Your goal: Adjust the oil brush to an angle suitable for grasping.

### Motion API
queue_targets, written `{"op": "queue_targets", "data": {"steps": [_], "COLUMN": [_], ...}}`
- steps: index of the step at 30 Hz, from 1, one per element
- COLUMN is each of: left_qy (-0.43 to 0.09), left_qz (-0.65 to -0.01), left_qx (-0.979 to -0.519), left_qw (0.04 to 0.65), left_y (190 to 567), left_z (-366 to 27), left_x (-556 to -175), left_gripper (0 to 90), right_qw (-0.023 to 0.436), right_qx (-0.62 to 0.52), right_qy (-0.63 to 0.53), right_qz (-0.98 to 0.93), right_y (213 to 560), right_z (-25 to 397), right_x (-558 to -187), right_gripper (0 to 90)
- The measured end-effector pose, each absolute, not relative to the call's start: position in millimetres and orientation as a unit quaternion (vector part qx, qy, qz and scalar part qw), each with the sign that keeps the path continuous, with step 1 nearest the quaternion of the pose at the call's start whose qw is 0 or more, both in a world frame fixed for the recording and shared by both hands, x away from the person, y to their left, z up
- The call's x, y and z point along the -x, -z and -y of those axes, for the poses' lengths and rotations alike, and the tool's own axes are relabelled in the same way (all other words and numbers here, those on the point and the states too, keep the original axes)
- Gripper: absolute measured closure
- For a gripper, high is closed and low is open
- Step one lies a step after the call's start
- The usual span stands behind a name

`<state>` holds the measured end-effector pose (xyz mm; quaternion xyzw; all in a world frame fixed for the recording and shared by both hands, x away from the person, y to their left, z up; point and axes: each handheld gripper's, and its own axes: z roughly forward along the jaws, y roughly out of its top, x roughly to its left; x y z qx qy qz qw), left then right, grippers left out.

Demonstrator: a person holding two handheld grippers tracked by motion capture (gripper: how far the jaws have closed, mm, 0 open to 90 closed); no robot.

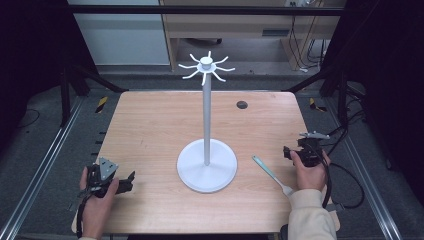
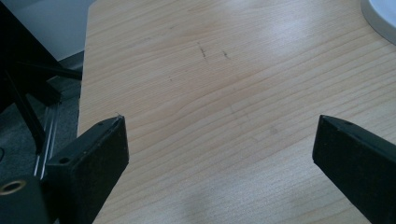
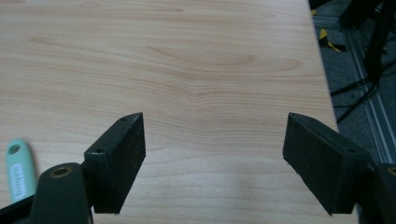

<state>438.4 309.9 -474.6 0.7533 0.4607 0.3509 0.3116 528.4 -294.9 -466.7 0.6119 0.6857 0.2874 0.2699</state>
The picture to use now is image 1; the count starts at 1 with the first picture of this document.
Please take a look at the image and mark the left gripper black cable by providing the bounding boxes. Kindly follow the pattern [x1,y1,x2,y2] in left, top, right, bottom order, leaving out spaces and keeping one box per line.
[75,192,94,239]

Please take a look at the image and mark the white hook rack stand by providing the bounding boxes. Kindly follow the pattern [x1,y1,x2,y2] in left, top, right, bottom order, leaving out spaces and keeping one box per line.
[176,50,239,194]

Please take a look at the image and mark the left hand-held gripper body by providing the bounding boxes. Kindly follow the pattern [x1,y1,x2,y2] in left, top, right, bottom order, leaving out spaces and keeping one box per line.
[85,156,121,199]

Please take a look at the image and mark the light blue handled utensil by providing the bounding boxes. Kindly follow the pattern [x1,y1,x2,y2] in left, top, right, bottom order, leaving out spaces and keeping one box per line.
[251,154,295,197]

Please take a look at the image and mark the black floor cable bundle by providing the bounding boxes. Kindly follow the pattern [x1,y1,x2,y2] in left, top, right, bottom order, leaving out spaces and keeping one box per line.
[327,81,368,156]

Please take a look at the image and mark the white cabinet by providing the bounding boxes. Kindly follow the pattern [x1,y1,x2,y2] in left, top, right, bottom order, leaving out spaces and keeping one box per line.
[66,0,171,66]

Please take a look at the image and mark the black curtain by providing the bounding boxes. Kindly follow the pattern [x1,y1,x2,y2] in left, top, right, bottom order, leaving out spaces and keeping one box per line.
[324,0,424,201]
[0,0,98,151]

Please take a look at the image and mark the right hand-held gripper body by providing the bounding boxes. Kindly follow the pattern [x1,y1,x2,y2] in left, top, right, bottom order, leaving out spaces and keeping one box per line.
[296,131,331,168]

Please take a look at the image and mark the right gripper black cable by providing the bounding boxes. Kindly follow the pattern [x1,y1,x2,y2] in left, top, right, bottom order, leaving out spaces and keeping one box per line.
[311,148,366,210]

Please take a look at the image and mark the person's left hand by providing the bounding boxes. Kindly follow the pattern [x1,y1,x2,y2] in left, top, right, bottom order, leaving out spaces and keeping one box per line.
[79,166,120,210]

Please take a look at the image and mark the black horizontal frame bar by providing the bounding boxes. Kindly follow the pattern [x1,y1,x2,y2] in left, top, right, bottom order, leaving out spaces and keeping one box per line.
[66,4,345,16]

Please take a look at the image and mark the hanging black desk cables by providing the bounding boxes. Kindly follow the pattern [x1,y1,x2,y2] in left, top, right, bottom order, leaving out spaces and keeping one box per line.
[287,14,330,73]

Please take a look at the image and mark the aluminium floor rail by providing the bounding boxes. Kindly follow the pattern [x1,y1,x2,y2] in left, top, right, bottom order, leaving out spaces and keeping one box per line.
[323,97,405,240]
[0,96,85,240]

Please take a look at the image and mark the light wooden desk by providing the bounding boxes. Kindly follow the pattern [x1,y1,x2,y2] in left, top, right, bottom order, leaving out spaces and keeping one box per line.
[159,0,348,72]

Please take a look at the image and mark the black metal frame strut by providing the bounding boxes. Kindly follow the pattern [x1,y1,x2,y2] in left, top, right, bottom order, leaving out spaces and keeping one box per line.
[285,63,350,128]
[59,63,130,128]

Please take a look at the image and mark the person's right hand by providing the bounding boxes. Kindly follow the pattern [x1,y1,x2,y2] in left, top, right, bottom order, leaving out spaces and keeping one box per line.
[289,149,332,193]

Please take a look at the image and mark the thin black floor cable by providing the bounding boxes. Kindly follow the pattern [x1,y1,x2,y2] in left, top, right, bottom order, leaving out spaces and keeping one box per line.
[17,108,42,130]

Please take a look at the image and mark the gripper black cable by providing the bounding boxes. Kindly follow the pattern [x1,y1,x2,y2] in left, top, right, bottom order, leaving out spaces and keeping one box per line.
[311,148,366,210]
[75,192,94,239]

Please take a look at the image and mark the yellow black striped tape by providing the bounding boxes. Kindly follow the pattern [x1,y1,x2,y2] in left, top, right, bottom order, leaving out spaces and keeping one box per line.
[308,97,328,113]
[95,95,110,114]

